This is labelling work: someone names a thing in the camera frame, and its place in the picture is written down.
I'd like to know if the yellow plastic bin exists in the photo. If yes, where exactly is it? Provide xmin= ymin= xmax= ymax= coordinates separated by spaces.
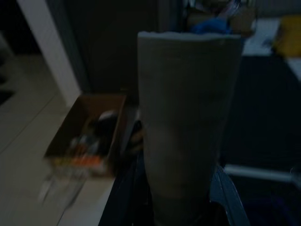
xmin=274 ymin=16 xmax=301 ymax=58

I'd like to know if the brown cardboard box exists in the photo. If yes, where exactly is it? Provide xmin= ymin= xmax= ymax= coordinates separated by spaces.
xmin=230 ymin=7 xmax=257 ymax=37

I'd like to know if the blue plastic bag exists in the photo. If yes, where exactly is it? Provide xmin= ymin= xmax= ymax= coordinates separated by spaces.
xmin=190 ymin=17 xmax=232 ymax=35

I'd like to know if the cardboard box with small items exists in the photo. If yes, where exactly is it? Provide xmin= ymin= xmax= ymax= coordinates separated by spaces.
xmin=43 ymin=94 xmax=127 ymax=178

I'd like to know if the white door frame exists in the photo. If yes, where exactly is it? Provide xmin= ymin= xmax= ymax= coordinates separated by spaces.
xmin=17 ymin=0 xmax=83 ymax=95

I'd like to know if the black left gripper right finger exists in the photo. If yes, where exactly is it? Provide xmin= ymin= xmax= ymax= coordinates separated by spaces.
xmin=209 ymin=164 xmax=251 ymax=226

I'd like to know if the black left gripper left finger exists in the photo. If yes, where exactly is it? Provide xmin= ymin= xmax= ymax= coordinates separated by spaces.
xmin=98 ymin=150 xmax=156 ymax=226

